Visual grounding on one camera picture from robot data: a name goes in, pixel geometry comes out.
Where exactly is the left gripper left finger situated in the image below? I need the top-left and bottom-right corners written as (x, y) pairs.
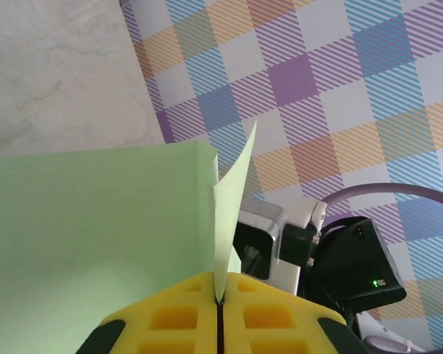
top-left (75, 271), bottom-right (219, 354)

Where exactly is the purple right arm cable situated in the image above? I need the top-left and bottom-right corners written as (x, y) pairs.
top-left (319, 183), bottom-right (443, 353)

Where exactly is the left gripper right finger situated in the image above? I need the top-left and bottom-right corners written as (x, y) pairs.
top-left (221, 272), bottom-right (368, 354)

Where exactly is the light green paper sheet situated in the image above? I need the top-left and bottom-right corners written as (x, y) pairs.
top-left (0, 119), bottom-right (259, 354)

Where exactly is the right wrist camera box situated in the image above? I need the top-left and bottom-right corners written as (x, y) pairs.
top-left (231, 198), bottom-right (328, 296)

